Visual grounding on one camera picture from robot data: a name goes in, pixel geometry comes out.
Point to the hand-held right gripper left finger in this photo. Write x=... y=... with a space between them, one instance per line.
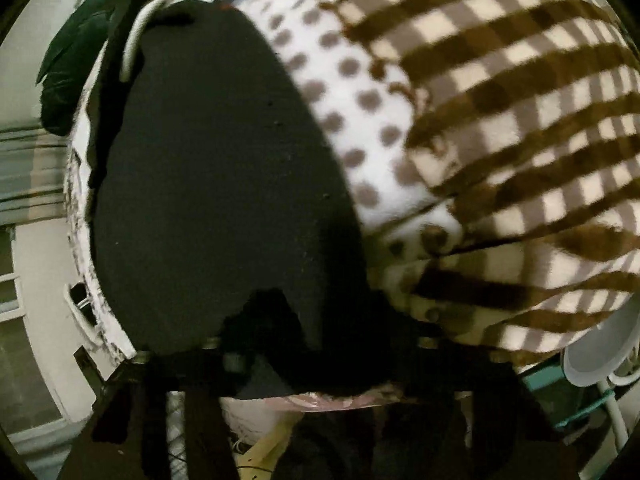
x=265 y=330

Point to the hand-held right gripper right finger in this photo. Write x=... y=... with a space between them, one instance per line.
x=400 y=350

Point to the black shorts white waistband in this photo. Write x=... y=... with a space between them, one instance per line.
x=215 y=160

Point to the pink floral sheet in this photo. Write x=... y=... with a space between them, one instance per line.
x=330 y=402

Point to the white cloth bundle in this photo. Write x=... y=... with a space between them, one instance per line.
x=247 y=420

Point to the light wooden slat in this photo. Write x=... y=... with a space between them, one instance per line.
x=265 y=447

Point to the teal metal rack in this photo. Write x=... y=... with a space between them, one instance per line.
x=545 y=385

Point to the window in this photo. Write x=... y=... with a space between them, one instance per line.
x=15 y=360

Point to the brown checkered blanket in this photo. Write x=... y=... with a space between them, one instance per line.
x=525 y=110

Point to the grey-green striped curtain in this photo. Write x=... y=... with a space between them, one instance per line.
x=30 y=175

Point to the dark green blanket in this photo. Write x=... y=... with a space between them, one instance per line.
x=75 y=60

